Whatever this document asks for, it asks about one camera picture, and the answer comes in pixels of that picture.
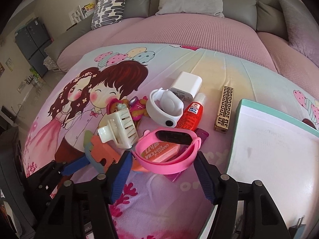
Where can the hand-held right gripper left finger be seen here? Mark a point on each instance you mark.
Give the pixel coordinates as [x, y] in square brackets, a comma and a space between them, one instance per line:
[121, 179]

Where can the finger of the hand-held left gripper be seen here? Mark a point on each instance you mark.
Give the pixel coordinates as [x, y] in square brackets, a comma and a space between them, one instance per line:
[73, 168]

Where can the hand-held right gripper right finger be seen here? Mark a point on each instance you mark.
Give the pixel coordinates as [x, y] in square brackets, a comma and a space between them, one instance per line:
[205, 181]

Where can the orange blue block toy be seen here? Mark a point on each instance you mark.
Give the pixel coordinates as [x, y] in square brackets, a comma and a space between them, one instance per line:
[102, 151]

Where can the purple plastic clip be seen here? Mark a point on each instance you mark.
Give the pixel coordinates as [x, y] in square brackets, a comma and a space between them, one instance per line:
[202, 135]

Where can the cream hair claw clip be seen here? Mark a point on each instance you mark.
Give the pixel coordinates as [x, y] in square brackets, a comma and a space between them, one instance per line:
[119, 132]

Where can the red glue bottle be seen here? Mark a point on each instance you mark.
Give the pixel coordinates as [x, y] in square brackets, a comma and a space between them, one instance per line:
[192, 114]

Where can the teal cardboard tray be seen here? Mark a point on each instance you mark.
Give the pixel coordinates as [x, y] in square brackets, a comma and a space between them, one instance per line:
[269, 154]

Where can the puppy toy figure pink helmet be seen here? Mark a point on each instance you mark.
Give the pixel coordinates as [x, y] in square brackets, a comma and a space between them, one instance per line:
[113, 107]

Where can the gold patterned lighter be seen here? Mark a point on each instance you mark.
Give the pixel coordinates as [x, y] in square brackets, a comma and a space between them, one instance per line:
[224, 107]

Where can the white smart watch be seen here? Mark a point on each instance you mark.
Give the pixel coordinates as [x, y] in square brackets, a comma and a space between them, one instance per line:
[172, 102]

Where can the white charger plug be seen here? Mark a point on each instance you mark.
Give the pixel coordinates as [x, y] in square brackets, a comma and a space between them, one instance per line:
[185, 82]

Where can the black charger plug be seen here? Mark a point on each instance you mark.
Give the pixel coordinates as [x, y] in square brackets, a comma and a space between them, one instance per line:
[296, 230]

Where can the printed cartoon blanket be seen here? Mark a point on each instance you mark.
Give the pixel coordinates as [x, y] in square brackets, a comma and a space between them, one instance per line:
[159, 204]

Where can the green plant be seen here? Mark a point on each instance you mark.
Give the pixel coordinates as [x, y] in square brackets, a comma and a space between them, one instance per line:
[34, 71]

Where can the patterned storage box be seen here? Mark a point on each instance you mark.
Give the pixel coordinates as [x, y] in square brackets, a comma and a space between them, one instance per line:
[51, 64]

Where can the dark gray fridge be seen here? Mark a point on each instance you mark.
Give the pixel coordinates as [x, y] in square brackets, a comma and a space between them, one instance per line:
[31, 44]

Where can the white rack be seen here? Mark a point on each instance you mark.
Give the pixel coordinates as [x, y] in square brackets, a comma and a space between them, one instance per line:
[77, 16]

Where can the pink sofa cover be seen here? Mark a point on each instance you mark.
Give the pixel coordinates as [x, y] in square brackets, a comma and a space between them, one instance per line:
[189, 29]

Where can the black white patterned pillow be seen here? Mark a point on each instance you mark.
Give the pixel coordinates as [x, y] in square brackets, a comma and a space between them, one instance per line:
[108, 7]

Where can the gray sofa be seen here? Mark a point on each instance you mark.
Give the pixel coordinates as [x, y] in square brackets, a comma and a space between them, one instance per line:
[239, 7]

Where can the purple gray cushion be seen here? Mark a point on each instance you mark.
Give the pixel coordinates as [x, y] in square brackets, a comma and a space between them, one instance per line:
[301, 27]

